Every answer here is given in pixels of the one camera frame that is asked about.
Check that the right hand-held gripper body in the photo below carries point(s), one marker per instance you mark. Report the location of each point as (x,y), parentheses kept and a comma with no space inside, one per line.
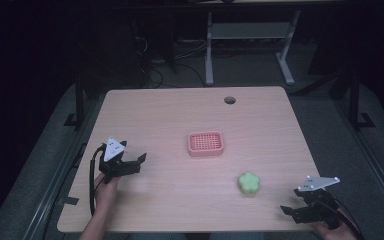
(320,203)

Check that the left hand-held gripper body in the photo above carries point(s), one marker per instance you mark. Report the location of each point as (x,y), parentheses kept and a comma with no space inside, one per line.
(112,151)

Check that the person's right hand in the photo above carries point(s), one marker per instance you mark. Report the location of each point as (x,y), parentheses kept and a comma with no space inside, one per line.
(333,234)

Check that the person's left hand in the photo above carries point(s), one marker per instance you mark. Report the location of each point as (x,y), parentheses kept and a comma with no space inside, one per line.
(106,193)

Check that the green flower-shaped soap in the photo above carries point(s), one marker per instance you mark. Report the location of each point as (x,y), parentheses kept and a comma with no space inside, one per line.
(249,183)

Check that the black metal stand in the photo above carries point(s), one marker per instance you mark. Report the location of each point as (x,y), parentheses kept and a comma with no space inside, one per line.
(355,100)
(79,100)

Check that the pink soap dish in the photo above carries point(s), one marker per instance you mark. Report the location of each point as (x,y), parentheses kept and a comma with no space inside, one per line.
(205,144)

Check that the grey table edge bracket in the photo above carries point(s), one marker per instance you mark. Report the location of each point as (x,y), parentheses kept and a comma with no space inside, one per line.
(68,200)

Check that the white metal desk frame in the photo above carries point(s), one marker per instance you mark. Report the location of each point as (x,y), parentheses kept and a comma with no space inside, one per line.
(250,30)

